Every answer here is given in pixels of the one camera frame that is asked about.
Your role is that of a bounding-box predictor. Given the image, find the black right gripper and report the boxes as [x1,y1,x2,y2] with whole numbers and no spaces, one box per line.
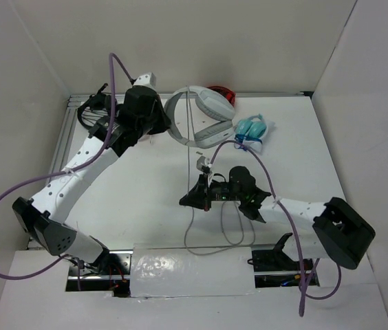
[180,173,244,212]

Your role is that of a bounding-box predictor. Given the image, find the grey headphone cable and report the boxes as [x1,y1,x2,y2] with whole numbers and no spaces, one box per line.
[184,86,257,256]

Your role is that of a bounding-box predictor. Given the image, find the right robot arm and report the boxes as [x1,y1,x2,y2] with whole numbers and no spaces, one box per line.
[179,166,376,270]

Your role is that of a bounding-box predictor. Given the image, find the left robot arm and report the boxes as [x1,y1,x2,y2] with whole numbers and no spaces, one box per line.
[12,86,171,274]

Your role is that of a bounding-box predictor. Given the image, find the red black headphones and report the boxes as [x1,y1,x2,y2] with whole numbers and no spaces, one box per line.
[208,85,236,107]

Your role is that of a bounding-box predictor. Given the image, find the white foil cover plate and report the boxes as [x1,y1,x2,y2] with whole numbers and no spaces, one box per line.
[130,247,256,298]

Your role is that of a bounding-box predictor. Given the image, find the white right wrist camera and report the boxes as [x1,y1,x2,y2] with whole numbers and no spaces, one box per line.
[196,155,212,177]

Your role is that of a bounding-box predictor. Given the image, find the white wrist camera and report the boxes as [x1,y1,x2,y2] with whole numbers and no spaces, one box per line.
[196,155,212,177]
[133,72,156,90]

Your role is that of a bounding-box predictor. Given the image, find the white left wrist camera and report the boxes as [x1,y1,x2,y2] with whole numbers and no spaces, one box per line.
[133,72,156,90]

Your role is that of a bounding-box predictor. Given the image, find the teal headphones blue cable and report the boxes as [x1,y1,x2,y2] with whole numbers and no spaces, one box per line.
[233,113,278,153]

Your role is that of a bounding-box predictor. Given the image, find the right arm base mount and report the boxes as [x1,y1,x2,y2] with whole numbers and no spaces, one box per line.
[247,233,301,288]

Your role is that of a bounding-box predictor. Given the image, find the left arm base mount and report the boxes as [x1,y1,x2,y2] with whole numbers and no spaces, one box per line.
[65,250,133,298]

